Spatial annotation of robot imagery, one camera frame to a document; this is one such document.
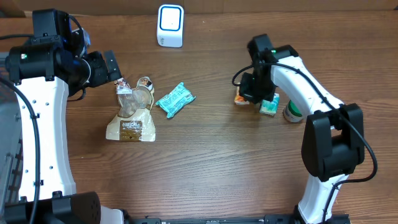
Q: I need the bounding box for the small teal white box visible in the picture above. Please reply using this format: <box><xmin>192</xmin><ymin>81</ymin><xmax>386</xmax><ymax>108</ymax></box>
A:
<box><xmin>259</xmin><ymin>93</ymin><xmax>280</xmax><ymax>116</ymax></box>

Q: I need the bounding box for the green lid jar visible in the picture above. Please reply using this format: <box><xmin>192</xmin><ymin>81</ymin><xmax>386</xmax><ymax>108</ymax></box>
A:
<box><xmin>283</xmin><ymin>100</ymin><xmax>303</xmax><ymax>123</ymax></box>

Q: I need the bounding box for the brown white snack bag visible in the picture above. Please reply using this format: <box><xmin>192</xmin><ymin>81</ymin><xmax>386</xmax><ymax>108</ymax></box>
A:
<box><xmin>106</xmin><ymin>77</ymin><xmax>156</xmax><ymax>142</ymax></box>

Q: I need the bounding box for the teal tissue pack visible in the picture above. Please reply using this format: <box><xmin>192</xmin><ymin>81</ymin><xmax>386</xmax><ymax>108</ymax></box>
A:
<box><xmin>155</xmin><ymin>82</ymin><xmax>196</xmax><ymax>119</ymax></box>

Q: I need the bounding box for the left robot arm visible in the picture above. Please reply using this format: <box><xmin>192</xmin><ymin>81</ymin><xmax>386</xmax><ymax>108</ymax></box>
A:
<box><xmin>4</xmin><ymin>9</ymin><xmax>128</xmax><ymax>224</ymax></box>

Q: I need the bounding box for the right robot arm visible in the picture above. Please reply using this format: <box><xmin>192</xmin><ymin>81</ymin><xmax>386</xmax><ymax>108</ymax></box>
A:
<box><xmin>237</xmin><ymin>34</ymin><xmax>364</xmax><ymax>223</ymax></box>

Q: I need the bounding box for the white barcode scanner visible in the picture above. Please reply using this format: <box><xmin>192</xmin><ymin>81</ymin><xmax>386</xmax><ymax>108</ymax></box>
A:
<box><xmin>157</xmin><ymin>4</ymin><xmax>184</xmax><ymax>48</ymax></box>

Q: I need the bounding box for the grey plastic mesh basket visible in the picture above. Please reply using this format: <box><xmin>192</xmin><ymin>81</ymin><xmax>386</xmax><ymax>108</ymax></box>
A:
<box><xmin>0</xmin><ymin>51</ymin><xmax>24</xmax><ymax>206</ymax></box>

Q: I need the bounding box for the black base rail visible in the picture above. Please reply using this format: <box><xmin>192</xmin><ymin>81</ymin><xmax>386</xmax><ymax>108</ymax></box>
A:
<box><xmin>124</xmin><ymin>213</ymin><xmax>352</xmax><ymax>224</ymax></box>

